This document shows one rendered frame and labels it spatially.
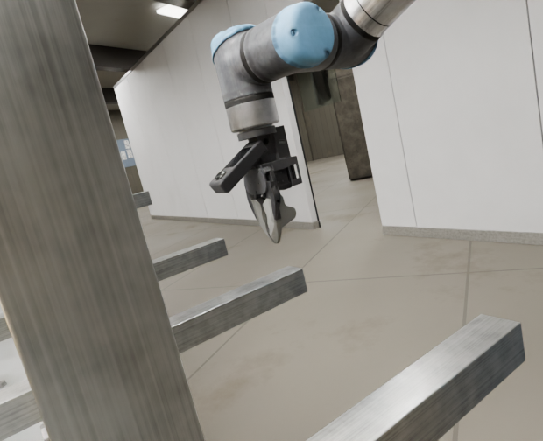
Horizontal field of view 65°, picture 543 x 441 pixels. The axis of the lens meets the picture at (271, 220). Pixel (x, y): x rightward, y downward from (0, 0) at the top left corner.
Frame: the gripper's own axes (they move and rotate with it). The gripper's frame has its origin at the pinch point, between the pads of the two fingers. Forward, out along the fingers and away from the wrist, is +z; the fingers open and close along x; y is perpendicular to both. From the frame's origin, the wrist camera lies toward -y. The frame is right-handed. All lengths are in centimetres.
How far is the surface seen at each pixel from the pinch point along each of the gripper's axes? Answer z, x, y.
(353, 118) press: -26, 464, 516
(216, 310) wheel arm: -1.5, -25.7, -25.3
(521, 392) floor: 83, 4, 85
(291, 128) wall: -27, 286, 237
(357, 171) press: 65, 474, 512
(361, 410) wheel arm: -1, -48, -28
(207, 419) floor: 82, 88, 6
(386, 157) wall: 15, 168, 234
